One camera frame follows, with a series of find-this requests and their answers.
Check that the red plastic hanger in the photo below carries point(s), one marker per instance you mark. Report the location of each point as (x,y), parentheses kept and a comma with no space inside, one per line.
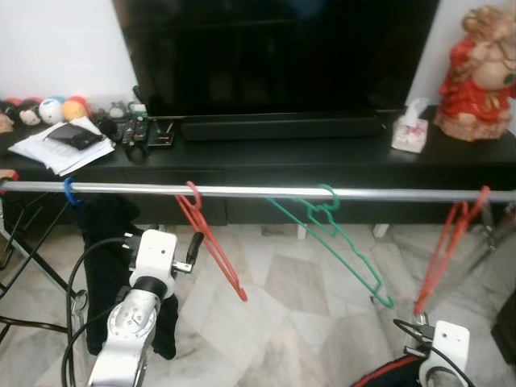
(461,216)
(239,291)

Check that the navy shirt with red trim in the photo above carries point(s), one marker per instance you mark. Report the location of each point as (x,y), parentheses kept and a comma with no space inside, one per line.
(387,377)

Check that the green plastic hanger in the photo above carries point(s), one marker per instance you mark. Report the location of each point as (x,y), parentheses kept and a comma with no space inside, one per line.
(319,211)

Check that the blue plastic hanger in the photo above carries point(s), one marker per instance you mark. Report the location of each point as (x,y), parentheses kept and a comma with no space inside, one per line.
(68,192)

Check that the silver rack bar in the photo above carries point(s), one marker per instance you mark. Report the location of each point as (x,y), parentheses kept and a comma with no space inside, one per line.
(242,191)

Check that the small black stand gadget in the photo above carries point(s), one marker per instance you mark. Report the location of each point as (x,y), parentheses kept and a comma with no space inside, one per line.
(163,137)

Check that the green black electronic gadget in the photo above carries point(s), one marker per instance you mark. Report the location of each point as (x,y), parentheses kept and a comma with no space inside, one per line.
(135,127)

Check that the black soundbar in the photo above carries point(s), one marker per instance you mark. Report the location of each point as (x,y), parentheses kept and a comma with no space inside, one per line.
(282,127)

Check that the black TV cabinet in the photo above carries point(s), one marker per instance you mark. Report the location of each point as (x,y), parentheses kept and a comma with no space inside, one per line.
(322,165)

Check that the black wallet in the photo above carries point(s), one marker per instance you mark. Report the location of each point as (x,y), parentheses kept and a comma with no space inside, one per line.
(74,137)

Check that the white paper stack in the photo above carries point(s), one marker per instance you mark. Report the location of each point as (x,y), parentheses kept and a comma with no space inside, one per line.
(48,157)

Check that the orange round plush toy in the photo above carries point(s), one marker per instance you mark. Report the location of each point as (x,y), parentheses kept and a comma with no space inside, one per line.
(76,109)

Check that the black television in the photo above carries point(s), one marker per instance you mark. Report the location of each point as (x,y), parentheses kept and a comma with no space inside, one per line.
(274,56)

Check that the black round plush toy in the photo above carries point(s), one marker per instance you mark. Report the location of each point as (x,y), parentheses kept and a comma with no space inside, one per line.
(30,113)

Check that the dark pink plush toy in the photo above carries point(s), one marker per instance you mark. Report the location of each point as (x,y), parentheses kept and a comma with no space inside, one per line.
(6,117)

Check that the white tissue box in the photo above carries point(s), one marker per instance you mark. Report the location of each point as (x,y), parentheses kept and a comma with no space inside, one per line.
(409,133)

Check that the red laughing Buddha statue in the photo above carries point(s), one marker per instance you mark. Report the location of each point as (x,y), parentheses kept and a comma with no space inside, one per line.
(476,89)

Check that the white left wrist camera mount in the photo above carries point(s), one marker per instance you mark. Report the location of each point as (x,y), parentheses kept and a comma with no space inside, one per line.
(153,254)

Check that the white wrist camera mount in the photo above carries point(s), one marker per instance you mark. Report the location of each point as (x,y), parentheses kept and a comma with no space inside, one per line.
(447,347)
(153,254)

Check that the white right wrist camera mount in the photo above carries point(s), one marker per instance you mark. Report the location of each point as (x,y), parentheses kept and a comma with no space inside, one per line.
(447,347)

